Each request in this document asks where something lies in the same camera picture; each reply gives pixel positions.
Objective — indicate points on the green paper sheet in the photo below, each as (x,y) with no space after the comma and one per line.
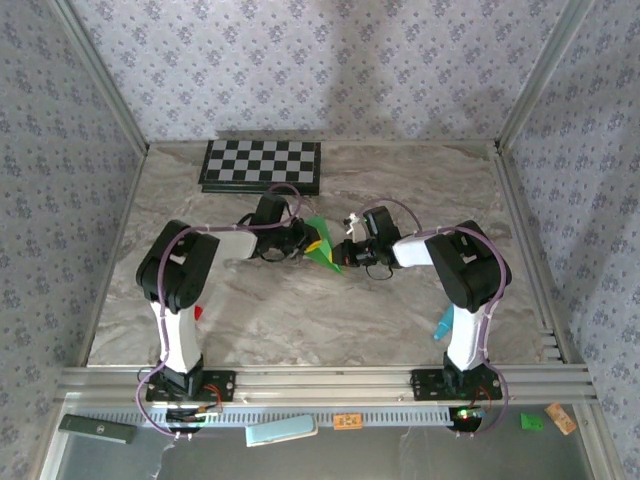
(327,257)

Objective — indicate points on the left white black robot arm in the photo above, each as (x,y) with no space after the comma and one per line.
(177,340)

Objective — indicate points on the black and grey chessboard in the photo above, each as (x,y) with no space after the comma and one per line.
(225,160)

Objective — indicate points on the blue marker pen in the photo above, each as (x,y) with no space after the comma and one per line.
(442,327)

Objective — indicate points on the red plastic block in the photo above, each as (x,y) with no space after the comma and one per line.
(199,313)

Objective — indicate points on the thin aluminium edge strip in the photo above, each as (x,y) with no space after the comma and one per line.
(122,225)

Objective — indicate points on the orange wooden tag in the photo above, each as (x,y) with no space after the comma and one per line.
(347,421)

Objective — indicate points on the light blue card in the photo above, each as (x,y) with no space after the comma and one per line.
(280,431)

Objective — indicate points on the small green paper piece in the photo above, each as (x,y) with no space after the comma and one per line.
(531,421)

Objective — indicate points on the black flat device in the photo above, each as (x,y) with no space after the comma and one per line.
(95,428)

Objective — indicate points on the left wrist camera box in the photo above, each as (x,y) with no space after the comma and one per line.
(270,210)

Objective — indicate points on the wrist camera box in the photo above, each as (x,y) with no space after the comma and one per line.
(382,222)
(270,210)

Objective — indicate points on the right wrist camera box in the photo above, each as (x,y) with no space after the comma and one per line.
(382,222)

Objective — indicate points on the aluminium mounting rail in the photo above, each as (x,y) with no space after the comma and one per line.
(325,382)

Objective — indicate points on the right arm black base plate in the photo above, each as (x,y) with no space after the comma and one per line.
(425,385)

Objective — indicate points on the wide aluminium side rail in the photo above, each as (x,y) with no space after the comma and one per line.
(517,215)

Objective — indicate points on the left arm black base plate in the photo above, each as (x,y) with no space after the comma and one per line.
(225,387)

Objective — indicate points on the aluminium corner post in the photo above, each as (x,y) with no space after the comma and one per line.
(542,75)
(105,80)

